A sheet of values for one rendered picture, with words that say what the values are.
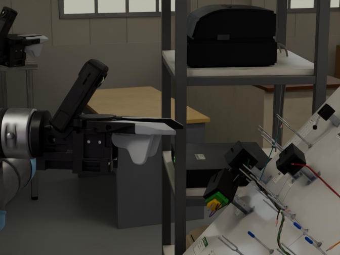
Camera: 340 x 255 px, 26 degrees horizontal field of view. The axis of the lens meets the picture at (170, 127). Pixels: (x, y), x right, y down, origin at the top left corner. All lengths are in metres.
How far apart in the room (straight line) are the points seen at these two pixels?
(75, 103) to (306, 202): 1.04
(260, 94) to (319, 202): 4.08
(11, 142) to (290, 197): 1.14
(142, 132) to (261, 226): 1.12
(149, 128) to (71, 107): 0.12
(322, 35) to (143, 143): 1.43
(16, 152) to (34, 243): 3.83
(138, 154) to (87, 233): 4.00
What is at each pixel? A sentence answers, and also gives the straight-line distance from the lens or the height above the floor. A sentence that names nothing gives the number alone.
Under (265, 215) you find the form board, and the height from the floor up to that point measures 1.10.
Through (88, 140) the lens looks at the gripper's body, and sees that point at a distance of 1.05.
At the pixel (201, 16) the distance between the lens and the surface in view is 2.39.
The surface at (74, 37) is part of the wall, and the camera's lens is 7.82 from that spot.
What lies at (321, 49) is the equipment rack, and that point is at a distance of 2.39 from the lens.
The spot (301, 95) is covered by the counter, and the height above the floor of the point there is 0.71.
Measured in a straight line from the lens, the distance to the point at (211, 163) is 2.52.
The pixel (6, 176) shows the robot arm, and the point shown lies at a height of 1.48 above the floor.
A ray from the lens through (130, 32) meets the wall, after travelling 7.96.
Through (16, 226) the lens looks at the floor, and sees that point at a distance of 5.22.
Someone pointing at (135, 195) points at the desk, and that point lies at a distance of 5.02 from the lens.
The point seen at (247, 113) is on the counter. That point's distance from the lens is 6.24.
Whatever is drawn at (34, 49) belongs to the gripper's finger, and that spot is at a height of 1.55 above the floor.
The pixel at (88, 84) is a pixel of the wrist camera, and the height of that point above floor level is 1.64.
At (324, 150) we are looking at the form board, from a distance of 2.12.
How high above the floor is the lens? 1.82
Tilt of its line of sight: 13 degrees down
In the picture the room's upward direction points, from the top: straight up
